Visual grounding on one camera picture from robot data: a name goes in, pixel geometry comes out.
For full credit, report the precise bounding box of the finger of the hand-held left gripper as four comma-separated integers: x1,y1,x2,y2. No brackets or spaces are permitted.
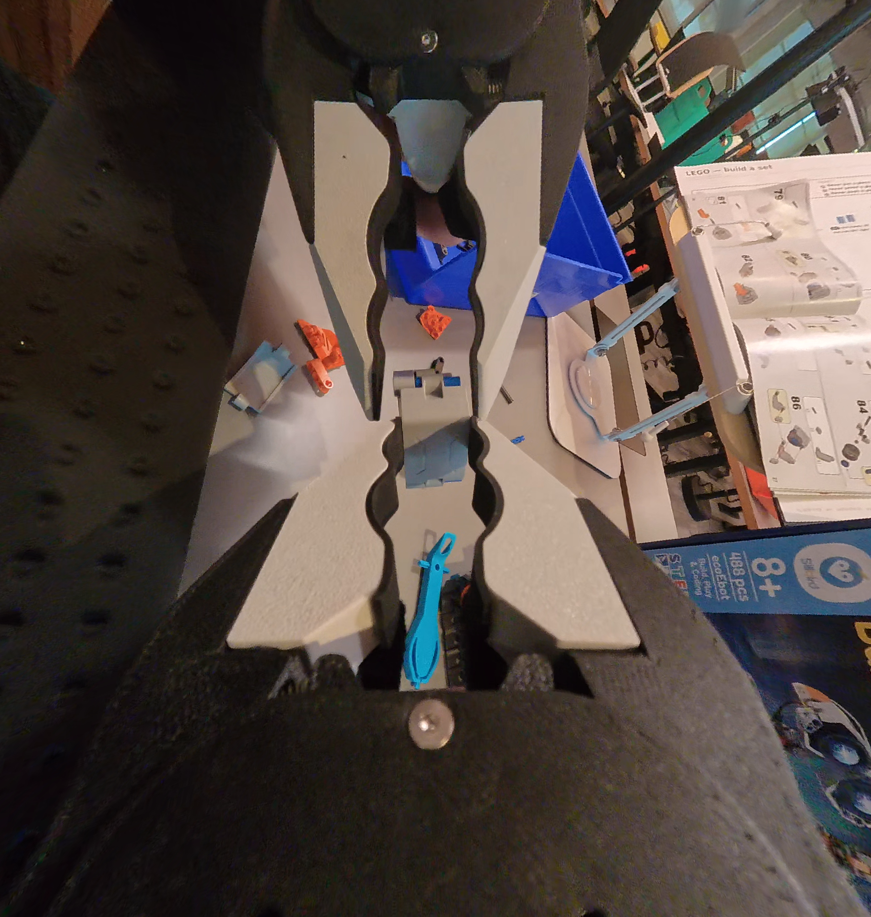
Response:
312,99,473,421
462,99,548,418

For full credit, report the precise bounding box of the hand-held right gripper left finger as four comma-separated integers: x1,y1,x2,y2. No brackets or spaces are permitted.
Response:
226,419,404,653

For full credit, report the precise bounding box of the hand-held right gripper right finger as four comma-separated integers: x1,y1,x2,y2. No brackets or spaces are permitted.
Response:
471,417,643,656

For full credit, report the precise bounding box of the blue parts bin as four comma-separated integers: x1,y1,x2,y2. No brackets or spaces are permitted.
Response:
385,154,633,316

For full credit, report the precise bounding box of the small orange building piece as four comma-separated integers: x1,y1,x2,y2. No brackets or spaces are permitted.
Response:
295,319,344,372

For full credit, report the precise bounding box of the grey panel piece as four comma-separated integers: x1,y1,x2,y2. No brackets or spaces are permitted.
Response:
392,358,477,491

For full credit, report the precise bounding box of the person's left hand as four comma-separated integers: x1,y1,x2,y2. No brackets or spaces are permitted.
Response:
415,193,479,241

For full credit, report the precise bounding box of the toy tracked robot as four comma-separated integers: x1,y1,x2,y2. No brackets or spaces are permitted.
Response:
441,579,473,690

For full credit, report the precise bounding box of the cyan brick separator tool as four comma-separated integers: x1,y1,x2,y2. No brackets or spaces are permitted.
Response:
402,532,459,691

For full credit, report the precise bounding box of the loose grey curved panel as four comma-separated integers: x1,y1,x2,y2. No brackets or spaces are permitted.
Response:
224,341,298,418

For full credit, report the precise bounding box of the green bag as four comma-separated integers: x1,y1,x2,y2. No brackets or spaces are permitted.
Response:
656,79,717,146

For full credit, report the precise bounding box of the black pole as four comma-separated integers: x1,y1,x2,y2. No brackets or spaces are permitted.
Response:
591,0,669,73

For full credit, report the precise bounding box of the orange container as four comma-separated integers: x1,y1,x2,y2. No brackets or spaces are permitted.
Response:
745,466,782,531

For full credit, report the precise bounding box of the book stand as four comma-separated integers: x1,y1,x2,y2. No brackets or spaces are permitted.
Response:
546,225,756,480

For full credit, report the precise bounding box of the chair with curved black back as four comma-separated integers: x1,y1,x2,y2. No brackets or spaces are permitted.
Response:
654,31,746,97

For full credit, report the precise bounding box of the blue robot kit box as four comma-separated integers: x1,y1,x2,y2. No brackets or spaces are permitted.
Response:
639,519,871,917

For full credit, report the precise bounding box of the white instruction booklet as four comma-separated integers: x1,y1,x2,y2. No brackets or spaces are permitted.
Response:
674,149,871,504

